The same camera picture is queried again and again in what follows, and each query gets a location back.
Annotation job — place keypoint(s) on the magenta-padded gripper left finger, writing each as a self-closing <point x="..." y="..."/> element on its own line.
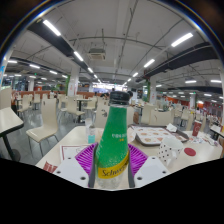
<point x="71" y="170"/>

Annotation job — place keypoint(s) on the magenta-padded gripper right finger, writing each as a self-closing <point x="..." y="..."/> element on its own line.
<point x="151" y="170"/>

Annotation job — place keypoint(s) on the green-labelled clear drink bottle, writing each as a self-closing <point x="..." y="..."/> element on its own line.
<point x="113" y="143"/>

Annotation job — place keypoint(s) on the white card with red border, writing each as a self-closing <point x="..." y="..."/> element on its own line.
<point x="71" y="151"/>

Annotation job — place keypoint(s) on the red printed leaflet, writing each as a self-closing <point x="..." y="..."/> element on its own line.
<point x="49" y="166"/>

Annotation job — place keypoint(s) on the white polka-dot mug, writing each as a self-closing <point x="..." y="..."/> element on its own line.
<point x="170" y="148"/>

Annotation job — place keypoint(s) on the brown tray with paper liner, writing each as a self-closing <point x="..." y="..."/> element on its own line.
<point x="151" y="135"/>

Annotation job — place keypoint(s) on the small clear sanitizer bottle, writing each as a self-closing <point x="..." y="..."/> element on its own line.
<point x="91" y="133"/>

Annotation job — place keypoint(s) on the crumpled white napkin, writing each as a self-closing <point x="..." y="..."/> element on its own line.
<point x="171" y="127"/>

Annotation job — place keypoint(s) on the cream wooden chair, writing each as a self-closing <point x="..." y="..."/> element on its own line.
<point x="160" y="118"/>
<point x="48" y="116"/>
<point x="101" y="116"/>

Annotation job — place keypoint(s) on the colourful printed flyer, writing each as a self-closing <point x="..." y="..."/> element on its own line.
<point x="203" y="140"/>

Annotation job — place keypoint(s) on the red paper cup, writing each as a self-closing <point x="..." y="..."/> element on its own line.
<point x="197" y="128"/>

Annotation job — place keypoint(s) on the group of cream chairs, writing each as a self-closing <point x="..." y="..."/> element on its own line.
<point x="72" y="105"/>

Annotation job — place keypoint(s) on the cream dining table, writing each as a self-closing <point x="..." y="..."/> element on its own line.
<point x="8" y="120"/>
<point x="217" y="130"/>

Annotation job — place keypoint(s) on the person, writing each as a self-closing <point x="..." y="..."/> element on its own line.
<point x="130" y="94"/>

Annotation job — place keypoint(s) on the ceiling air conditioner unit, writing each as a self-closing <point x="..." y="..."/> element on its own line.
<point x="97" y="54"/>

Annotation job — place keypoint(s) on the group of ceiling lights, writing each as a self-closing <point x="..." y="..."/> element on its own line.
<point x="51" y="27"/>

